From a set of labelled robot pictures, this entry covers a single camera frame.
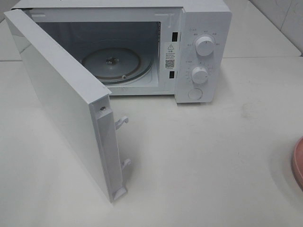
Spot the round white door button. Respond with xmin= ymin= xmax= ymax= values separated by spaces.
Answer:
xmin=188 ymin=88 xmax=203 ymax=100

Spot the pink round plate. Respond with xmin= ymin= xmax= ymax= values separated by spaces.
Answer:
xmin=291 ymin=137 xmax=303 ymax=190

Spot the white control knob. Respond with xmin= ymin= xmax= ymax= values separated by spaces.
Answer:
xmin=191 ymin=66 xmax=209 ymax=84
xmin=194 ymin=34 xmax=215 ymax=57

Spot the white microwave oven body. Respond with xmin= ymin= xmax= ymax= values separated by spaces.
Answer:
xmin=10 ymin=0 xmax=232 ymax=103

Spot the white microwave door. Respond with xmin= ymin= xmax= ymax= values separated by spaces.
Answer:
xmin=4 ymin=9 xmax=130 ymax=202

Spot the lower white control knob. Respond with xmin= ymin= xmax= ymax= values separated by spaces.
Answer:
xmin=191 ymin=66 xmax=209 ymax=84

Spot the glass microwave turntable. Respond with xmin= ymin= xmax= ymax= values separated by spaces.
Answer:
xmin=82 ymin=48 xmax=153 ymax=85

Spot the upper white control knob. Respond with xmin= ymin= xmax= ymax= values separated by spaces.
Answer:
xmin=194 ymin=34 xmax=215 ymax=57

